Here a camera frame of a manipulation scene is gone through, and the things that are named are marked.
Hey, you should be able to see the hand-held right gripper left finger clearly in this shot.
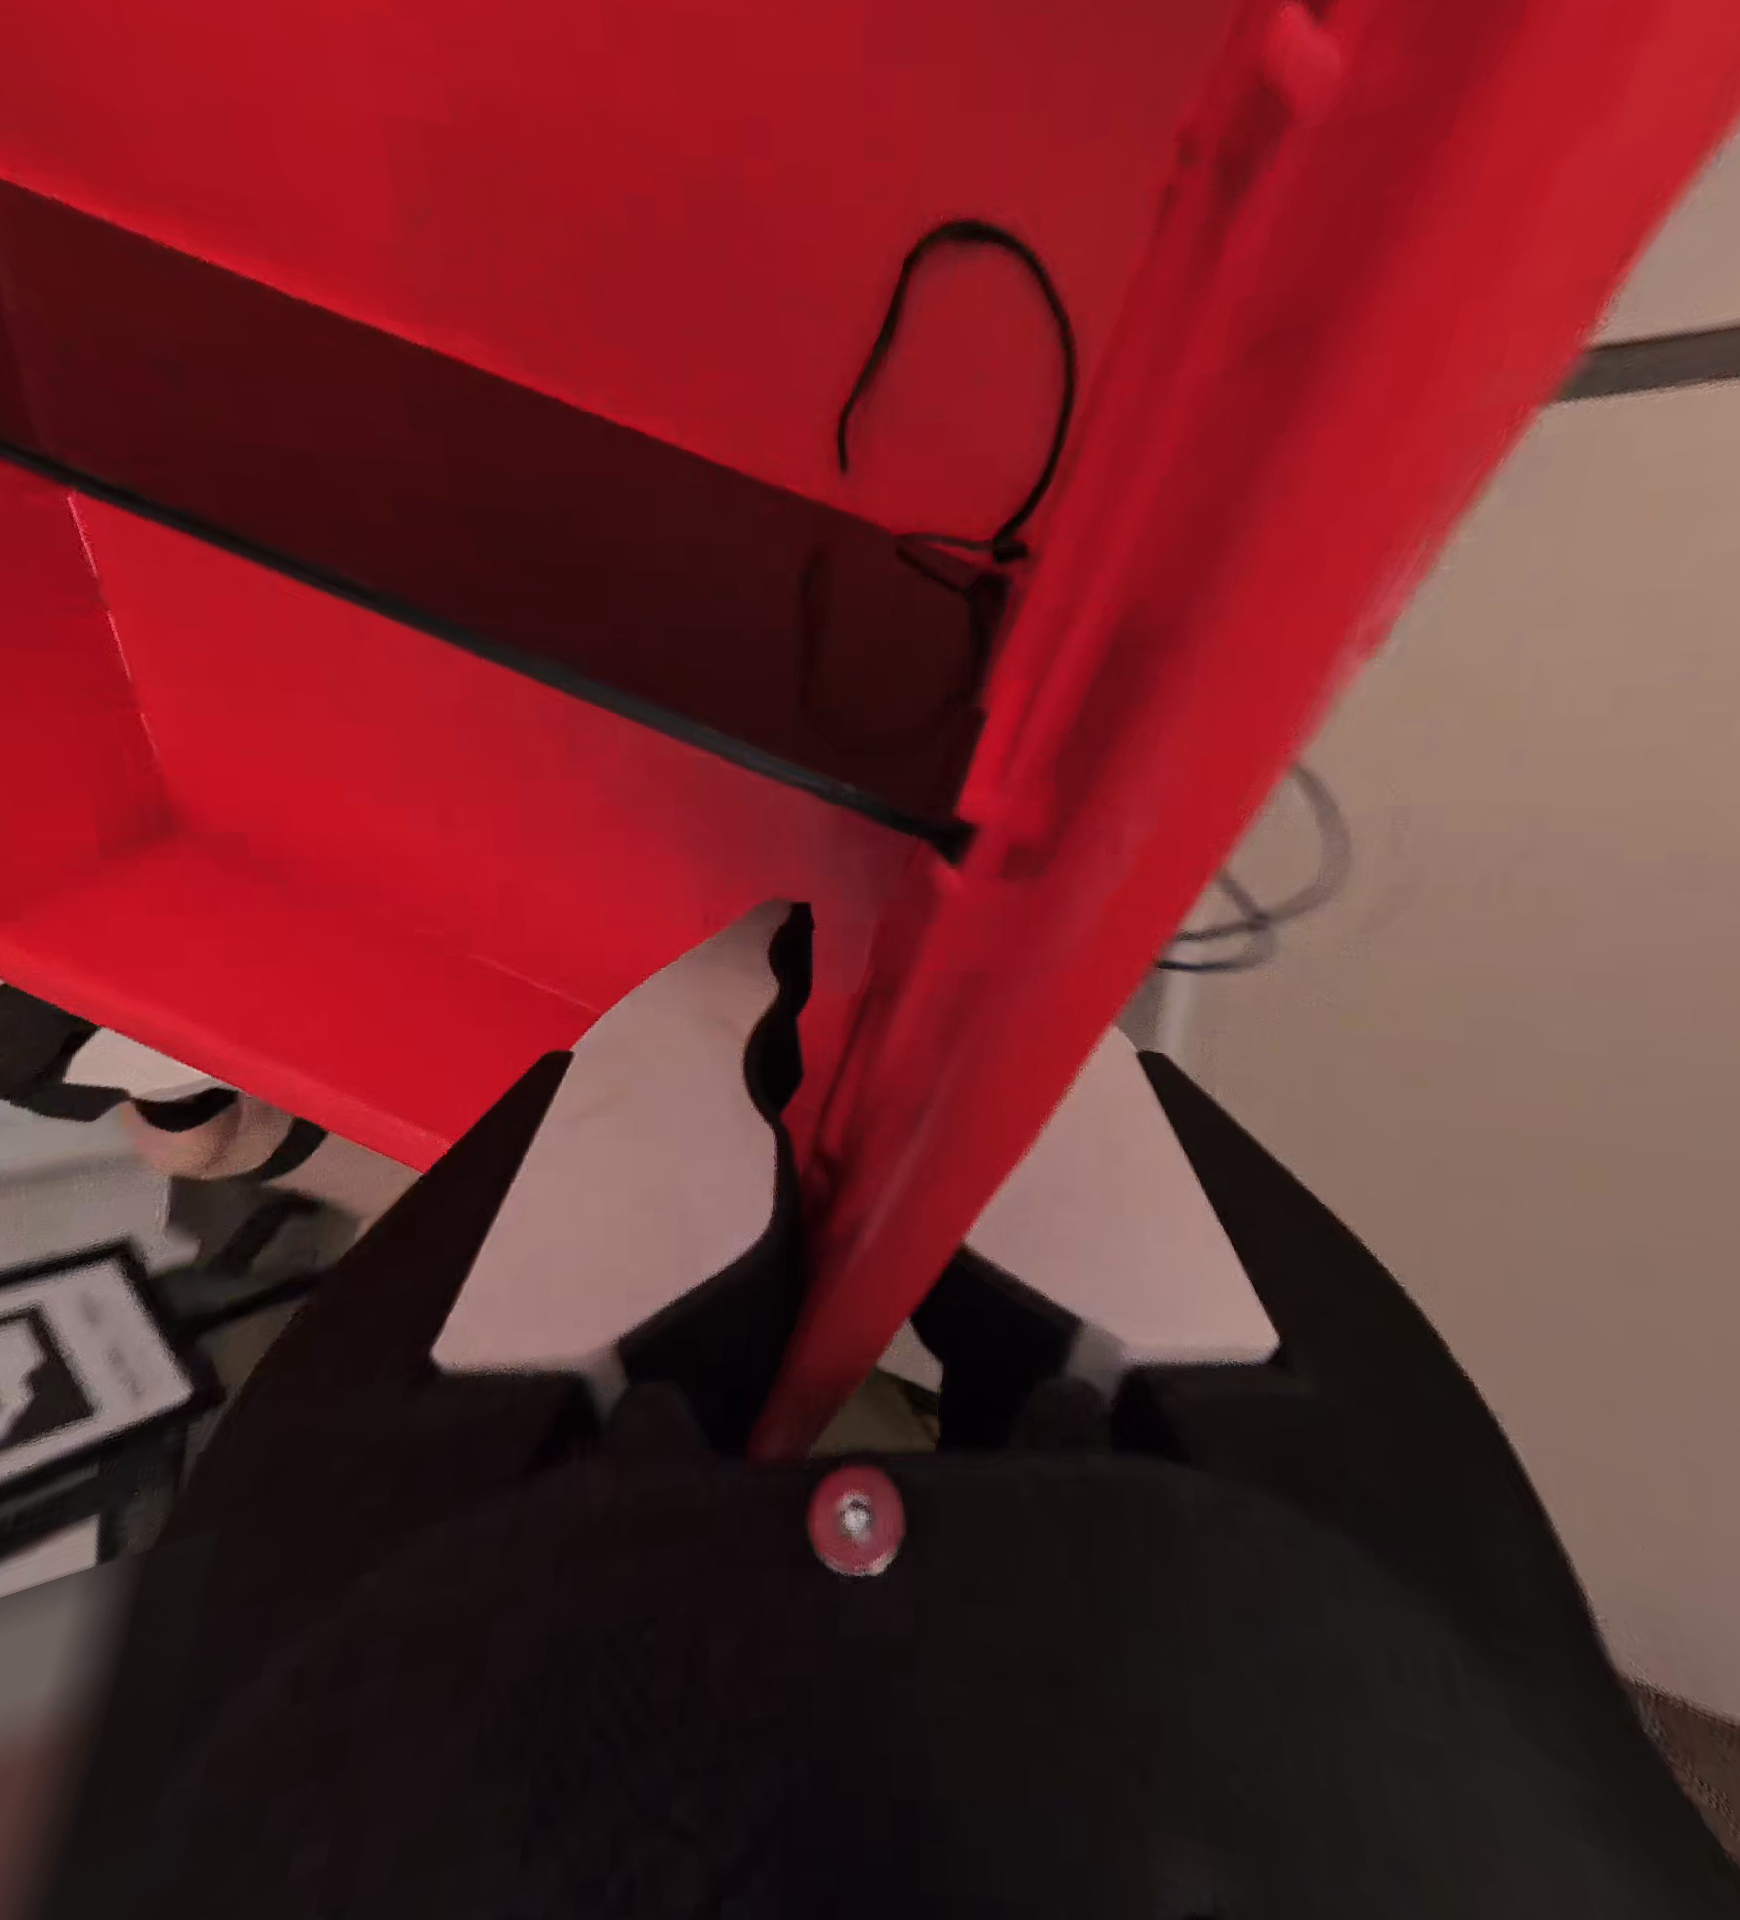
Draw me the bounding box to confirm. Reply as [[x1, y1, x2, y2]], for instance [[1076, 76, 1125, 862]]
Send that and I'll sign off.
[[433, 898, 821, 1449]]

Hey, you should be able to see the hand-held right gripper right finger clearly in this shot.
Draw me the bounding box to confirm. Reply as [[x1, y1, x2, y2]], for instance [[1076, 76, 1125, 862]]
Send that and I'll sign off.
[[906, 1032, 1283, 1449]]

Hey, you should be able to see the thin blue cable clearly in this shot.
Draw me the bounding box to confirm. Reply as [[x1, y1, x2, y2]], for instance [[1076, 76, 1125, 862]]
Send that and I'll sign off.
[[1152, 762, 1356, 977]]

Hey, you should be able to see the red plastic bin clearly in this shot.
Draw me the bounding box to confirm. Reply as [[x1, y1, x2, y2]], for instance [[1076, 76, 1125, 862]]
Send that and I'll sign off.
[[0, 0, 1740, 1464]]

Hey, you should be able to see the person's left hand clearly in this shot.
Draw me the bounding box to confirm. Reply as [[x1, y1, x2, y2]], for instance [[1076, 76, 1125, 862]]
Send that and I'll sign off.
[[123, 1102, 294, 1189]]

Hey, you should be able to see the black white printed tag board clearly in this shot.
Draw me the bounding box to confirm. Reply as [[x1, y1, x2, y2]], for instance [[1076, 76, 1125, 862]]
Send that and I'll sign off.
[[0, 1241, 199, 1570]]

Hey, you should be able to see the black bin divider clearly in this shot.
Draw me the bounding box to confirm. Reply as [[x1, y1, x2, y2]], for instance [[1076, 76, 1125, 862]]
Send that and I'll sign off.
[[0, 142, 985, 869]]

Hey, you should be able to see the thin black cable tie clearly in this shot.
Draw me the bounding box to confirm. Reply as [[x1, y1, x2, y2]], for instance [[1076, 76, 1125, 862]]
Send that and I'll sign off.
[[834, 218, 1080, 568]]

